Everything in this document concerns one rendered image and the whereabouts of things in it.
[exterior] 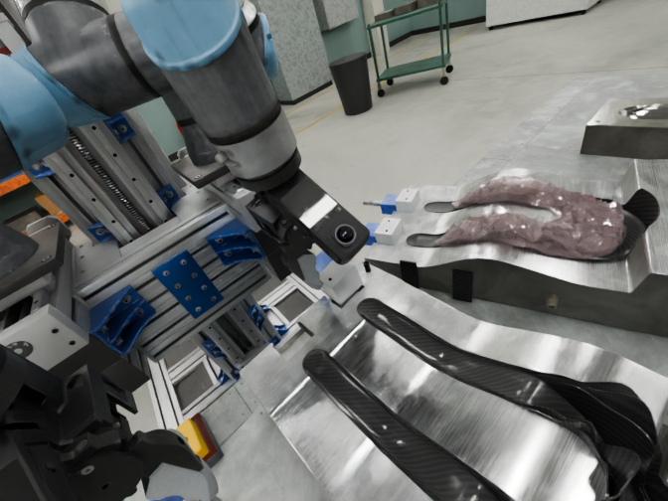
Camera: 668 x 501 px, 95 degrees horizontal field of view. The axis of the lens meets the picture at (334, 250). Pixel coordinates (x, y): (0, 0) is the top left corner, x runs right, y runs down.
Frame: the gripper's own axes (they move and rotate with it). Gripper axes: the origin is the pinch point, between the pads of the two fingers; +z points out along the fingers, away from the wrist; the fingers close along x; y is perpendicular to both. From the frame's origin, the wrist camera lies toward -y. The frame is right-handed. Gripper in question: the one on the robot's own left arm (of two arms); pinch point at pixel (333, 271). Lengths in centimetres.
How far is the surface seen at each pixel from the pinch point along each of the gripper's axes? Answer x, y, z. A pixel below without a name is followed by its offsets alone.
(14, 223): 136, 467, 111
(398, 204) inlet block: -23.9, 7.8, 11.1
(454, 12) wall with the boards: -687, 389, 224
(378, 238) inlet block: -13.7, 4.6, 9.6
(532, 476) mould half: 6.2, -29.5, -4.7
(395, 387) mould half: 6.9, -16.1, 2.3
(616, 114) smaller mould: -71, -16, 15
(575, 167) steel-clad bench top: -59, -14, 20
